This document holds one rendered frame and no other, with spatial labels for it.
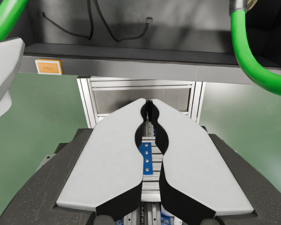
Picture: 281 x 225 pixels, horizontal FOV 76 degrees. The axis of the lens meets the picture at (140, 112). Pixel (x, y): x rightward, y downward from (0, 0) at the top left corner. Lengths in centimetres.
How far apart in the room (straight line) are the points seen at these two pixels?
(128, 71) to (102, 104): 93
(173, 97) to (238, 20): 109
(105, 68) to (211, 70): 24
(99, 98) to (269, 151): 175
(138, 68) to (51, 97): 134
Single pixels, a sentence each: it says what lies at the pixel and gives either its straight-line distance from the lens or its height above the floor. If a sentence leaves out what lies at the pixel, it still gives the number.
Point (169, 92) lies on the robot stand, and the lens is 127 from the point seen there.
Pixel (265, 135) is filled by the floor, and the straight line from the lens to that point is 210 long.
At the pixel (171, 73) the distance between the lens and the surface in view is 42.
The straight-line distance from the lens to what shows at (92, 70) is 43.
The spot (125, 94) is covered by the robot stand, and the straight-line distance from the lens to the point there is 127.
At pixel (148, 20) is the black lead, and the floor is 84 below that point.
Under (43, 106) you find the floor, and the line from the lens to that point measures 178.
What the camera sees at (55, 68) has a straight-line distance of 44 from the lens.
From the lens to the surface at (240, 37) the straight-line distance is 22.
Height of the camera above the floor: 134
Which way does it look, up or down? 58 degrees down
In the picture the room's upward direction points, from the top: 179 degrees counter-clockwise
